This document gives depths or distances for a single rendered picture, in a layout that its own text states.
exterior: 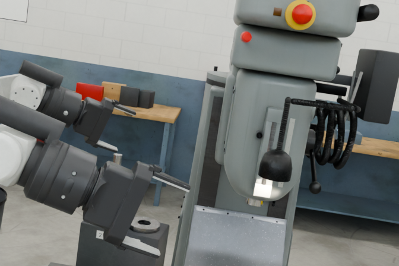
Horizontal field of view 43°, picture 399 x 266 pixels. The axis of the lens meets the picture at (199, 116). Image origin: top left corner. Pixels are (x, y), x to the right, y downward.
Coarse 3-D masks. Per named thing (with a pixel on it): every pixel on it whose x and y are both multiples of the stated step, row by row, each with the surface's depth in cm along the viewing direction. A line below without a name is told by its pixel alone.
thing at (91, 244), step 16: (144, 224) 141; (160, 224) 143; (80, 240) 136; (96, 240) 136; (144, 240) 133; (160, 240) 135; (80, 256) 137; (96, 256) 136; (112, 256) 135; (128, 256) 134; (144, 256) 134; (160, 256) 139
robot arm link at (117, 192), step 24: (72, 168) 67; (96, 168) 70; (120, 168) 71; (144, 168) 71; (72, 192) 67; (96, 192) 68; (120, 192) 70; (144, 192) 70; (96, 216) 69; (120, 216) 70; (120, 240) 70
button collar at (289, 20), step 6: (300, 0) 101; (288, 6) 102; (294, 6) 101; (312, 6) 101; (288, 12) 101; (312, 12) 101; (288, 18) 102; (312, 18) 101; (288, 24) 103; (294, 24) 102; (300, 24) 102; (306, 24) 102
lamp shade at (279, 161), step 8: (272, 152) 110; (280, 152) 110; (264, 160) 110; (272, 160) 109; (280, 160) 109; (288, 160) 109; (264, 168) 110; (272, 168) 109; (280, 168) 108; (288, 168) 109; (264, 176) 110; (272, 176) 109; (280, 176) 109; (288, 176) 110
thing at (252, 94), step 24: (240, 72) 123; (264, 72) 120; (240, 96) 122; (264, 96) 119; (288, 96) 119; (312, 96) 121; (240, 120) 122; (264, 120) 120; (288, 120) 120; (240, 144) 122; (288, 144) 121; (240, 168) 123; (240, 192) 125
